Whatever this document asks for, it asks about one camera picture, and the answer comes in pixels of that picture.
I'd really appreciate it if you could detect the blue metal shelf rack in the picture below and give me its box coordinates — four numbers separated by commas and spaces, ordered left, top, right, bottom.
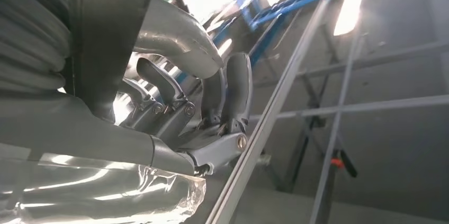
242, 0, 387, 65

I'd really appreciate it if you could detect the red black clamp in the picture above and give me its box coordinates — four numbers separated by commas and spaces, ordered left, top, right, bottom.
330, 149, 359, 178

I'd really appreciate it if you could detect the wide white light strip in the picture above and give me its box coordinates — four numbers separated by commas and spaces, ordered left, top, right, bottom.
332, 0, 369, 37

